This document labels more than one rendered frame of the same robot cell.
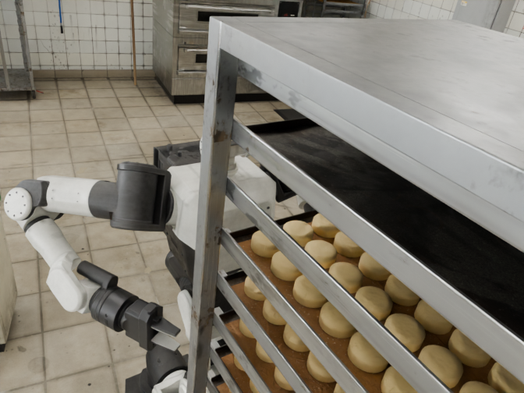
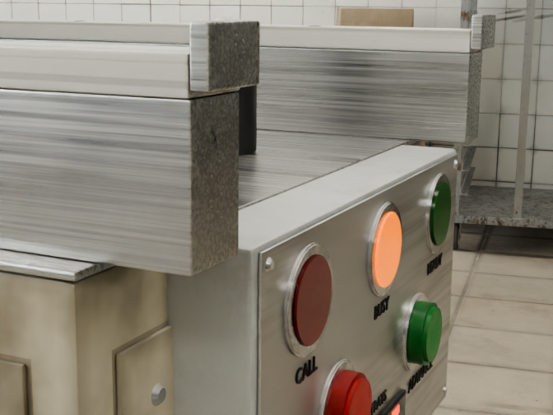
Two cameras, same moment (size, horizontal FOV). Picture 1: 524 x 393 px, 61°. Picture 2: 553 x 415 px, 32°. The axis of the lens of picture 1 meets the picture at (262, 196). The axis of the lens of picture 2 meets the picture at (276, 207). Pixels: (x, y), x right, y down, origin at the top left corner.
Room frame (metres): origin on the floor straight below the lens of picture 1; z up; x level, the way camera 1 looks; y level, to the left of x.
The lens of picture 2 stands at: (1.22, 0.87, 0.91)
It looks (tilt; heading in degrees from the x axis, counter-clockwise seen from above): 12 degrees down; 45
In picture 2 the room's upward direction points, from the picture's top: 1 degrees clockwise
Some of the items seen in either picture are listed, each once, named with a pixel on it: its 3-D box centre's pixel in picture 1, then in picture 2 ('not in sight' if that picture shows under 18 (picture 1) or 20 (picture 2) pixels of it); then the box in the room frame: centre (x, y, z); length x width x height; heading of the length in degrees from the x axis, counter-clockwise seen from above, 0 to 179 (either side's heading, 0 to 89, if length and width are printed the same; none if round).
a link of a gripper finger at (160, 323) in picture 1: (166, 326); not in sight; (0.67, 0.16, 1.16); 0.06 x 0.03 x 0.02; 67
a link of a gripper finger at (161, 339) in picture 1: (165, 343); not in sight; (0.67, 0.16, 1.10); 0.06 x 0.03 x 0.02; 67
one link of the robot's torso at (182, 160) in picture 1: (210, 207); not in sight; (1.01, 0.14, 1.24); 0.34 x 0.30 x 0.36; 127
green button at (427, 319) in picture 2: not in sight; (418, 332); (1.57, 1.13, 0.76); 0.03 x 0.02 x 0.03; 20
